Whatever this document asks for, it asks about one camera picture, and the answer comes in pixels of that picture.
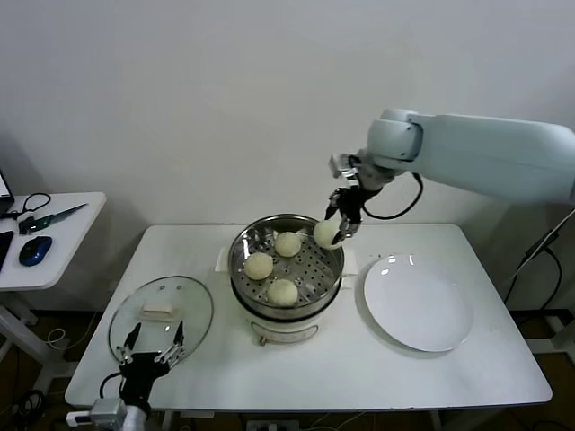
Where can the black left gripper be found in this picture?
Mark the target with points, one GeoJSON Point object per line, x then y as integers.
{"type": "Point", "coordinates": [138, 368]}

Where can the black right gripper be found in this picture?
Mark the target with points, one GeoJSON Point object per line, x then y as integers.
{"type": "Point", "coordinates": [351, 205]}

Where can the white steamed baozi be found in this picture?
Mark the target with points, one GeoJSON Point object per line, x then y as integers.
{"type": "Point", "coordinates": [282, 292]}
{"type": "Point", "coordinates": [287, 244]}
{"type": "Point", "coordinates": [325, 233]}
{"type": "Point", "coordinates": [258, 266]}

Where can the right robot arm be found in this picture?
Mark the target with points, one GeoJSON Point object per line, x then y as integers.
{"type": "Point", "coordinates": [485, 152]}

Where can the steel steamer basket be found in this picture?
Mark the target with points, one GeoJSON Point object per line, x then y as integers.
{"type": "Point", "coordinates": [314, 269]}

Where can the white round plate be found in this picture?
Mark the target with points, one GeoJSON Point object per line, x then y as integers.
{"type": "Point", "coordinates": [418, 305]}

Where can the white side table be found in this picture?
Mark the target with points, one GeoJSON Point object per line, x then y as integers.
{"type": "Point", "coordinates": [67, 251]}

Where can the cream electric cooker pot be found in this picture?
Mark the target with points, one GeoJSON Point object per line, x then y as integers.
{"type": "Point", "coordinates": [287, 330]}

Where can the blue black computer mouse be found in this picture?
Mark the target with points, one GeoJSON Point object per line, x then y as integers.
{"type": "Point", "coordinates": [35, 250]}

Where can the black keyboard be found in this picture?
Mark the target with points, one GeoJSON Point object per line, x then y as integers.
{"type": "Point", "coordinates": [4, 249]}

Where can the laptop computer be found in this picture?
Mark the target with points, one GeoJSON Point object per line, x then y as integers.
{"type": "Point", "coordinates": [3, 188]}

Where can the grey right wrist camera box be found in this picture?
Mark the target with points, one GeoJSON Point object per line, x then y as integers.
{"type": "Point", "coordinates": [339, 166]}

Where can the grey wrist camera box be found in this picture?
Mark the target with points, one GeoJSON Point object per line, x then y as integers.
{"type": "Point", "coordinates": [339, 166]}
{"type": "Point", "coordinates": [105, 409]}

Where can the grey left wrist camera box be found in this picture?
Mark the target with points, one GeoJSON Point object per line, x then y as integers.
{"type": "Point", "coordinates": [105, 409]}

